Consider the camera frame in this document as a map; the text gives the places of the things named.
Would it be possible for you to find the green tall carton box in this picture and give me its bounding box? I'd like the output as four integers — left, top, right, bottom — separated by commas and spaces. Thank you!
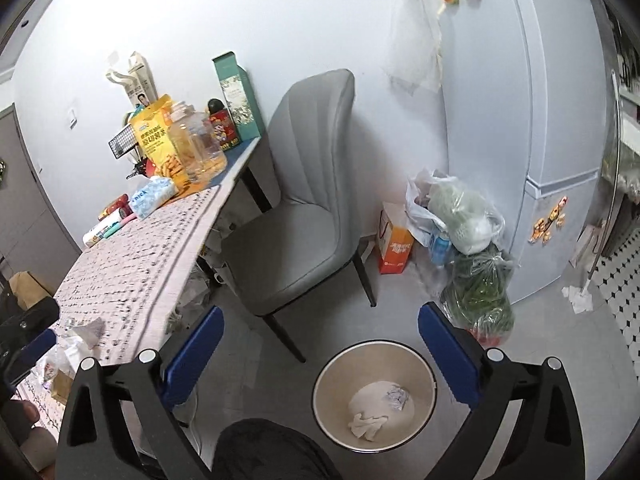
213, 51, 265, 141

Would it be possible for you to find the cream round trash bin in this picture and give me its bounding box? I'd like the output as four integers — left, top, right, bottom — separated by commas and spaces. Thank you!
311, 340, 437, 454

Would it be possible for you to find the white tissue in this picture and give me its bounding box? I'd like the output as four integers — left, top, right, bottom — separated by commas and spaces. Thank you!
348, 380, 416, 442
44, 318, 105, 378

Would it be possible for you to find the white plastic bag with goods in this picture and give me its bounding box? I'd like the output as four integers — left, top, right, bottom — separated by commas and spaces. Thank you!
405, 170, 506, 256

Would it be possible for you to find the blue white tissue pack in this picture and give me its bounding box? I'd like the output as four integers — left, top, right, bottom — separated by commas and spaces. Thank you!
128, 176, 178, 219

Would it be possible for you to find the red snack can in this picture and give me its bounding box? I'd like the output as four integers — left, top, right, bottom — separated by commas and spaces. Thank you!
207, 99, 241, 151

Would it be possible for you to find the bag of green vegetables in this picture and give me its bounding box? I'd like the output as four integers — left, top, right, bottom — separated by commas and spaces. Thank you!
440, 243, 515, 348

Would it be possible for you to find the yellow snack bag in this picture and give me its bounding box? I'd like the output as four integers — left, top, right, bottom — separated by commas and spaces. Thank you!
130, 94, 192, 197

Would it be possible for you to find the orange paper bag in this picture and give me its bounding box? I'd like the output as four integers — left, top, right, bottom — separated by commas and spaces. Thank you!
376, 203, 414, 274

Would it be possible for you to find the brown paper bag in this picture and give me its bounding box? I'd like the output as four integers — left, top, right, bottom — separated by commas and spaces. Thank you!
9, 271, 51, 310

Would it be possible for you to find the clear plastic water jug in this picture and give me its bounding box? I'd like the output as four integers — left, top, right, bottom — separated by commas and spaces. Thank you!
168, 101, 227, 184

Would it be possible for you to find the black wire mesh basket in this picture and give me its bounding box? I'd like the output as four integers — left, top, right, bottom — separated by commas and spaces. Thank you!
108, 124, 138, 159

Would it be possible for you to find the white mesh hanging bag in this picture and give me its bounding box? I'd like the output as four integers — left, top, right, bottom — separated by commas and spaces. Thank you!
385, 0, 445, 94

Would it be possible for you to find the white roll of bags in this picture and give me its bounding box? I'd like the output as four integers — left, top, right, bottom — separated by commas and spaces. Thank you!
82, 208, 122, 248

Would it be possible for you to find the teal pink pen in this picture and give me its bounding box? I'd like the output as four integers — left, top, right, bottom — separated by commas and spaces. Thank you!
102, 214, 137, 240

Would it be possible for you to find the white tissue in bin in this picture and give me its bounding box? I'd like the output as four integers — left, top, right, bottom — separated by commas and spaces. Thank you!
348, 380, 416, 442

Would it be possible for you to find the white refrigerator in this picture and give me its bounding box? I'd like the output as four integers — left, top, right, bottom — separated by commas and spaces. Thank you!
440, 0, 614, 301

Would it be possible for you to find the grey upholstered chair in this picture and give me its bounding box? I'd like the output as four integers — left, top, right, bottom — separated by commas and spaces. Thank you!
221, 68, 376, 362

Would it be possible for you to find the white milk carton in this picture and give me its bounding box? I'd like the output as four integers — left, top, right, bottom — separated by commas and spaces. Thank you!
128, 51, 158, 107

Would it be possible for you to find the grey door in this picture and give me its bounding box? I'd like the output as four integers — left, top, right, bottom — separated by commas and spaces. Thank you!
0, 106, 80, 292

